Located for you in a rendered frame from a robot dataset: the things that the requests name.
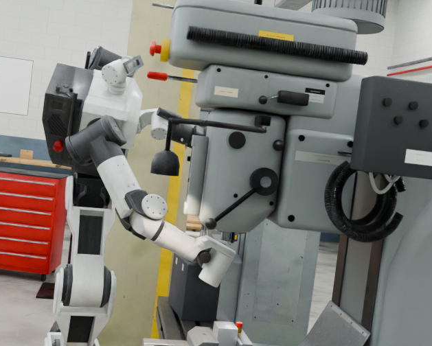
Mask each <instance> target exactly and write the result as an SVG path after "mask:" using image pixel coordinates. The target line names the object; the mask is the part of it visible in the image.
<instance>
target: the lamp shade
mask: <svg viewBox="0 0 432 346"><path fill-rule="evenodd" d="M179 168H180V164H179V157H178V156H177V155H176V154H175V153H174V152H172V151H171V150H160V151H159V152H157V153H155V156H154V158H153V160H152V163H151V169H150V173H152V174H160V175H166V176H179Z"/></svg>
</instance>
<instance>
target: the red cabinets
mask: <svg viewBox="0 0 432 346"><path fill-rule="evenodd" d="M68 176H71V175H68V174H57V173H51V172H40V171H34V170H23V169H16V168H6V167H0V269H4V270H15V271H22V272H28V273H39V274H42V275H41V281H45V279H46V275H48V274H50V273H55V270H56V268H57V267H58V266H60V265H61V259H62V247H63V240H64V233H65V221H66V215H67V210H66V209H65V188H66V182H67V177H68Z"/></svg>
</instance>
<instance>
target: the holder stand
mask: <svg viewBox="0 0 432 346"><path fill-rule="evenodd" d="M201 271H202V268H201V266H200V265H199V264H198V262H196V261H192V262H191V261H189V260H187V259H185V258H184V257H181V256H180V255H177V254H176V253H174V258H173V264H172V275H171V281H170V292H169V299H168V303H169V304H170V305H171V306H172V308H173V309H174V311H175V312H176V313H177V315H178V316H179V318H180V319H181V320H182V321H209V322H214V321H216V315H217V309H218V298H219V292H220V284H219V286H218V287H217V288H216V287H213V286H211V285H209V284H208V283H206V282H205V281H203V280H202V279H200V278H199V275H200V273H201Z"/></svg>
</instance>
